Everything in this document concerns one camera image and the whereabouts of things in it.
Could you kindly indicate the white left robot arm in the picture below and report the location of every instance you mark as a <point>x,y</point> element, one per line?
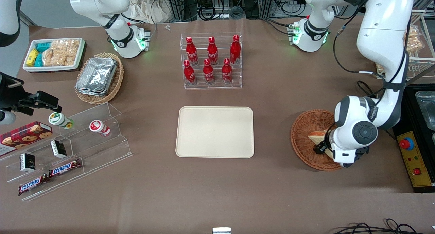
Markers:
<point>380,33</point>

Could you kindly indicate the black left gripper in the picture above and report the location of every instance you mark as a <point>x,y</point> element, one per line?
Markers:
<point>320,148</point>

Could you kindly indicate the red plaid cookie box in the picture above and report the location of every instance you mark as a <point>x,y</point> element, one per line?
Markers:
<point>23,136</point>

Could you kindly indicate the clear acrylic bottle rack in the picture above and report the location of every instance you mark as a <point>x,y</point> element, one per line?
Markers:
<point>234,83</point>

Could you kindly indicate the yellow snack pack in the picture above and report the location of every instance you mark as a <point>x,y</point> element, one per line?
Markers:
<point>32,57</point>

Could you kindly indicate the silver white device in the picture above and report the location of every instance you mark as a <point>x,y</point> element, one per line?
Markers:
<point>221,230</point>

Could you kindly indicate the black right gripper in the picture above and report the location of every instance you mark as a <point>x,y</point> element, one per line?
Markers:
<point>9,96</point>

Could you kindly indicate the yellow control box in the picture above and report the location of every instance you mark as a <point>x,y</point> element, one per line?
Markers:
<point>416,166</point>

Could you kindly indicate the aluminium frame rack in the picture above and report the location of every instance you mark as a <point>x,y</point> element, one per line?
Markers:
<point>176,3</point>

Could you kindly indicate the clear acrylic stepped shelf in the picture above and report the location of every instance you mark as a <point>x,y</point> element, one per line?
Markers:
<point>102,152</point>

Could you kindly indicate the clear bag rice crackers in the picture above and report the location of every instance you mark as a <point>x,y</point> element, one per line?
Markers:
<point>72,52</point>
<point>54,54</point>

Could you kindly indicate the clear bag fried snacks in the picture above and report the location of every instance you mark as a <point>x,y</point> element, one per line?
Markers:
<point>414,40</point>

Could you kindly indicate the steel tray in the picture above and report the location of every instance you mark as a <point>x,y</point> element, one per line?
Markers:
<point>426,108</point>

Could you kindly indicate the white rectangular snack tray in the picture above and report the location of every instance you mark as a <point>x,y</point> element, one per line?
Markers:
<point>51,68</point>

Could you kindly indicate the small black white box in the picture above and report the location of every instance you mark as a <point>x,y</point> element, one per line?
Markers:
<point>58,149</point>
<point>28,162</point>

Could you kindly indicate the red emergency stop button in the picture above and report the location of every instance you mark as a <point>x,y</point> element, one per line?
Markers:
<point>406,144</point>

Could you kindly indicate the stacked aluminium foil containers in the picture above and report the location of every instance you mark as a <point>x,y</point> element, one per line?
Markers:
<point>97,76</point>

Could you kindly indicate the black side platform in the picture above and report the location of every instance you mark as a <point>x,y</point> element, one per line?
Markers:
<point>409,101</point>

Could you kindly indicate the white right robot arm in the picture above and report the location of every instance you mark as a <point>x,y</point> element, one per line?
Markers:
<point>119,33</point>

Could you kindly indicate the green lid yogurt bottle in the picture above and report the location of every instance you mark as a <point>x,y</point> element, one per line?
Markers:
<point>58,120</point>

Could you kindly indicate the teal snack pack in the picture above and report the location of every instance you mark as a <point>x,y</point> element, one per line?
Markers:
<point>39,60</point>
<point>43,47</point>

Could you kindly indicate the beige plastic serving tray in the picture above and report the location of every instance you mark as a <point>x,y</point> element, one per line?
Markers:
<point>214,132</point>

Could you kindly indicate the red cola bottle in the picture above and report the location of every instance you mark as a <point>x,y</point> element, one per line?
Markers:
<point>192,52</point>
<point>189,73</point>
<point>208,72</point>
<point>235,50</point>
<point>227,72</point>
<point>212,52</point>

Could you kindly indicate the tan oval wicker basket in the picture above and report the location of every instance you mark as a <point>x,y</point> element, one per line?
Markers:
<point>117,81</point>

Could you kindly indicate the brown round wicker basket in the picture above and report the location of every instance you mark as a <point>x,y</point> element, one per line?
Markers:
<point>302,142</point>

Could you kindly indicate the Snickers chocolate bar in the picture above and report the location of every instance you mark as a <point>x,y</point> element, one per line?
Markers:
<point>64,168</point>
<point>32,185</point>

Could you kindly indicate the small metal screws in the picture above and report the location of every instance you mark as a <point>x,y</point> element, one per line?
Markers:
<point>167,28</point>

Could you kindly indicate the triangle sandwich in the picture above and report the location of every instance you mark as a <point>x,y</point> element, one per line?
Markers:
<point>316,138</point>

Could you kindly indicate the beige crumpled cloth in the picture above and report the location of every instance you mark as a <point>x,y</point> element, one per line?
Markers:
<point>146,8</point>

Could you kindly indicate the red lid yogurt bottle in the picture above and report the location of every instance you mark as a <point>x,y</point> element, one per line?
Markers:
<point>98,127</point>

